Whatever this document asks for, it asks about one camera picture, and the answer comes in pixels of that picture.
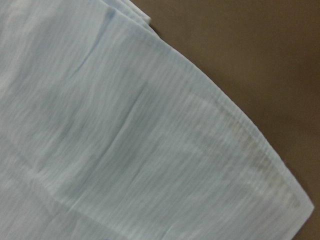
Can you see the light blue button-up shirt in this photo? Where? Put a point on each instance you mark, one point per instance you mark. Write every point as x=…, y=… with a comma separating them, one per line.
x=109, y=133

